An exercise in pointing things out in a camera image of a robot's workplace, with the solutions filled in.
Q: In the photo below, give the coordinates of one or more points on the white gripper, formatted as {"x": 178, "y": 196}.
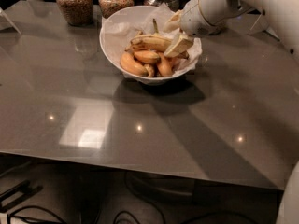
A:
{"x": 193, "y": 19}

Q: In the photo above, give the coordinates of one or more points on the long yellow-brown banana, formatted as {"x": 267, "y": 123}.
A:
{"x": 143, "y": 42}

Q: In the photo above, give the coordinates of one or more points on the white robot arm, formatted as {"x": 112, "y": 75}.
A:
{"x": 258, "y": 91}

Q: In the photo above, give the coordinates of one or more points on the orange banana middle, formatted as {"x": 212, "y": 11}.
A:
{"x": 147, "y": 56}

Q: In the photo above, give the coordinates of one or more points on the orange banana front centre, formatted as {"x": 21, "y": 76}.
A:
{"x": 164, "y": 67}

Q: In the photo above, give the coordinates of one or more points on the small brown banana stub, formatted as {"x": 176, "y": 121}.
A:
{"x": 150, "y": 69}

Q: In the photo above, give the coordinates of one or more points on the orange banana front left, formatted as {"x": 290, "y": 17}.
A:
{"x": 129, "y": 64}

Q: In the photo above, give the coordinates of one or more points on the white paper liner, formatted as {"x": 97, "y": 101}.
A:
{"x": 120, "y": 34}

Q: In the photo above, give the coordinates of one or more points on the glass jar of grains left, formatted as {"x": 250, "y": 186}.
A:
{"x": 76, "y": 12}

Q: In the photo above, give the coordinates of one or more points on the black floor bracket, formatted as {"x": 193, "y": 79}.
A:
{"x": 17, "y": 194}

